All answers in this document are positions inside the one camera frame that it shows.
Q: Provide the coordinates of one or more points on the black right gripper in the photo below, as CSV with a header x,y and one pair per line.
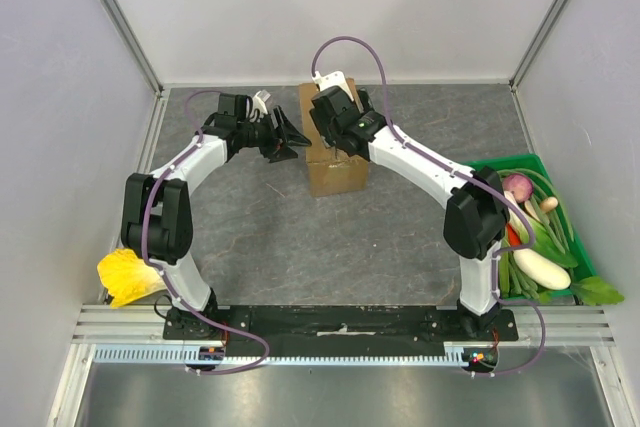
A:
x,y
329,132

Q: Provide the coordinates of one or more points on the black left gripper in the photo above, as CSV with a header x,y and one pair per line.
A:
x,y
277,149

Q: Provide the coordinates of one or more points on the brown cardboard express box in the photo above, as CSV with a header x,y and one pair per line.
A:
x,y
330,171

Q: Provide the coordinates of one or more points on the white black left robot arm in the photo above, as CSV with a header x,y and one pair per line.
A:
x,y
157,220

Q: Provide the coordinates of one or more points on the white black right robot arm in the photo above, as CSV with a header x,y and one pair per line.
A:
x,y
475,220

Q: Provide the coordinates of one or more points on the purple onion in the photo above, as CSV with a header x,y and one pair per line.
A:
x,y
519,185

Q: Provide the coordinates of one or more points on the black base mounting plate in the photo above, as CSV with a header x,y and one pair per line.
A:
x,y
429,322

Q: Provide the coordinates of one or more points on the brown mushroom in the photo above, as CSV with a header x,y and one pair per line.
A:
x,y
548,204

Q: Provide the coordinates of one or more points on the yellow napa cabbage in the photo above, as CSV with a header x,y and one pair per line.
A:
x,y
127,278

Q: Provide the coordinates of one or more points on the green plastic vegetable tray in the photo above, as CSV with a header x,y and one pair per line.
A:
x,y
513,283

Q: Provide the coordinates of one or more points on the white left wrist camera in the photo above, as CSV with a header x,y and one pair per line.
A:
x,y
262,104

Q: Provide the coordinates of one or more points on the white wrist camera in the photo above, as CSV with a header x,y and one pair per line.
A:
x,y
333,79
262,104

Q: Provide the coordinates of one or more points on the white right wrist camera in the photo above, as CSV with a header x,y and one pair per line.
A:
x,y
333,79

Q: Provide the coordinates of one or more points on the aluminium frame rail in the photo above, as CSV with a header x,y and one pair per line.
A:
x,y
144,324

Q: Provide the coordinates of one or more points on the slotted cable duct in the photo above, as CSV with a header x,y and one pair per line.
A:
x,y
453,356

